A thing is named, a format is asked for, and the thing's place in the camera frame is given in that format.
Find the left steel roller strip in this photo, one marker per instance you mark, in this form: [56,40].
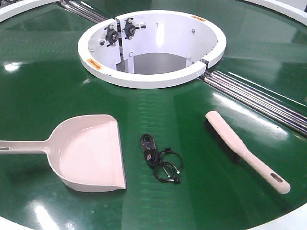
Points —
[82,9]

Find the black bearing mount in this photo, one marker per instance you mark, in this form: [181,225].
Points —
[111,35]
[130,28]

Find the white outer rim left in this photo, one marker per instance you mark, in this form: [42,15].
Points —
[14,9]

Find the pink hand brush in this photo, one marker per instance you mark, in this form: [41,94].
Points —
[234,142]

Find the steel roller strip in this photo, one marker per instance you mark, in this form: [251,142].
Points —
[257,100]
[82,9]

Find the left black bearing mount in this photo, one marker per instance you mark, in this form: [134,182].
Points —
[111,35]

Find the white outer rim right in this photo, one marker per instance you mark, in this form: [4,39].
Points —
[295,9]

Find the white rim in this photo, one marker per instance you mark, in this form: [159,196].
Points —
[295,9]
[14,9]

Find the right black bearing mount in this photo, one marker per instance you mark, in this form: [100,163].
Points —
[130,28]

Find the right steel roller strip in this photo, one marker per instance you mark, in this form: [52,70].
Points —
[257,100]

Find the pink plastic dustpan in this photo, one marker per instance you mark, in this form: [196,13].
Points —
[83,151]

